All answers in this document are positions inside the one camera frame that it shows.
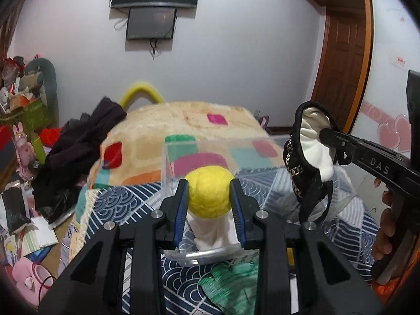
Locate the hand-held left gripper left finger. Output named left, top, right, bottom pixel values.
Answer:
left=38, top=178, right=190, bottom=315

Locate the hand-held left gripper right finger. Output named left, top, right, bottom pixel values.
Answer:
left=230, top=178, right=386, bottom=315

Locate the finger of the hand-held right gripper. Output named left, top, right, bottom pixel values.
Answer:
left=319, top=127, right=363, bottom=161

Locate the black trimmed white bra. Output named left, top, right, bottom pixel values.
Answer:
left=282, top=101, right=353, bottom=225

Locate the yellow felt ball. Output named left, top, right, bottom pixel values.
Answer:
left=185, top=167, right=234, bottom=219

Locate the clear plastic box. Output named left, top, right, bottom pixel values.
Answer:
left=161, top=136, right=360, bottom=267

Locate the person's right hand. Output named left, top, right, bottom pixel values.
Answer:
left=372, top=190, right=398, bottom=270

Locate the white cloth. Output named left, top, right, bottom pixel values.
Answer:
left=187, top=215, right=240, bottom=251

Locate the blue wave patterned sheet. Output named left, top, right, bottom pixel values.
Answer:
left=59, top=167, right=383, bottom=315

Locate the brown wooden door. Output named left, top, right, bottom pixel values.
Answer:
left=290, top=0, right=373, bottom=135

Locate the green knitted cloth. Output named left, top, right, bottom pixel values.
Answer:
left=198, top=258, right=263, bottom=315

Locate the white wardrobe door with hearts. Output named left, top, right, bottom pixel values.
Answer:
left=358, top=0, right=420, bottom=187

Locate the colourful patchwork plush blanket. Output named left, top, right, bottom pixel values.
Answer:
left=87, top=102, right=286, bottom=189

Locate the pile of dark clothes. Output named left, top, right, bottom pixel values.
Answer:
left=33, top=97, right=128, bottom=219

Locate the yellow foam tube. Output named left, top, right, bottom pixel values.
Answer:
left=120, top=82, right=165, bottom=109

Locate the orange cloth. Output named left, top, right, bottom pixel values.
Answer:
left=376, top=277, right=420, bottom=307

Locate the stack of papers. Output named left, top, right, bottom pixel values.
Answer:
left=16, top=217, right=59, bottom=256

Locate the red cloth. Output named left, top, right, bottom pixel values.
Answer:
left=39, top=128, right=63, bottom=148

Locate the yellow green bottle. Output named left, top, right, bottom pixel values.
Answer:
left=31, top=133, right=46, bottom=165

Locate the black plastic bag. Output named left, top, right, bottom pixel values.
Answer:
left=5, top=187, right=33, bottom=233

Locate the pink bunny toy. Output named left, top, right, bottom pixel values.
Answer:
left=13, top=121, right=36, bottom=179

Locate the pink slipper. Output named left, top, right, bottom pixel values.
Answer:
left=11, top=258, right=53, bottom=302

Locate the green cardboard box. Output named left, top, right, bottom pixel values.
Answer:
left=0, top=100, right=53, bottom=132

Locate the grey padded chair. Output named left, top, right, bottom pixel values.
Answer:
left=24, top=57, right=60, bottom=128

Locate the pile of clutter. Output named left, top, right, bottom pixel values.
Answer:
left=0, top=56, right=43, bottom=112

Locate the brown curtain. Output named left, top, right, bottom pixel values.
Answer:
left=0, top=0, right=56, bottom=56

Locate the small black wall monitor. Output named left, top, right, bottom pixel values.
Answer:
left=125, top=7, right=178, bottom=41

